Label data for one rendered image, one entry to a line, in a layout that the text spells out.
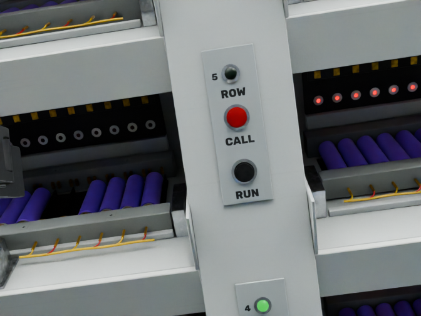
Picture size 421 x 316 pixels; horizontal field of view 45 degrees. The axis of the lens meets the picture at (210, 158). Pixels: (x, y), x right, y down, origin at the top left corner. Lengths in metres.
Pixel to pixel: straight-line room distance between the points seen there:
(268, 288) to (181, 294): 0.07
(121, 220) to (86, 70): 0.14
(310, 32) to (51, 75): 0.21
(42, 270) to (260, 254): 0.19
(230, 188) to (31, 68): 0.18
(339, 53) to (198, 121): 0.12
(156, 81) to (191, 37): 0.05
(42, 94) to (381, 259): 0.30
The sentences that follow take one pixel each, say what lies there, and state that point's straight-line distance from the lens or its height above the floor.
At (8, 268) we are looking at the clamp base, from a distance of 0.49.
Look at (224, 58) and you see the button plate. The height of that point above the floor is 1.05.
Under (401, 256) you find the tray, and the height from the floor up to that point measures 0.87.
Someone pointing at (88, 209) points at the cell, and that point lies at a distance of 0.51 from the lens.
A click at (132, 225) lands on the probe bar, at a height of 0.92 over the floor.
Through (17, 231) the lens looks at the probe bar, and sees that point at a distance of 0.50.
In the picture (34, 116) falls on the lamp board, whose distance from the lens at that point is 0.59.
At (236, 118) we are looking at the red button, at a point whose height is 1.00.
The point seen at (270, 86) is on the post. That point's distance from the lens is 0.40.
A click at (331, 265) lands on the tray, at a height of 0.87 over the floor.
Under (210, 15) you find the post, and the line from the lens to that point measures 0.41.
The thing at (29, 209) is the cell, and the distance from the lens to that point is 0.54.
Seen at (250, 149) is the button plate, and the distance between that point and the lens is 0.40.
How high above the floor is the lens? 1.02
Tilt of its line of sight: 6 degrees down
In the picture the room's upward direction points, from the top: 8 degrees counter-clockwise
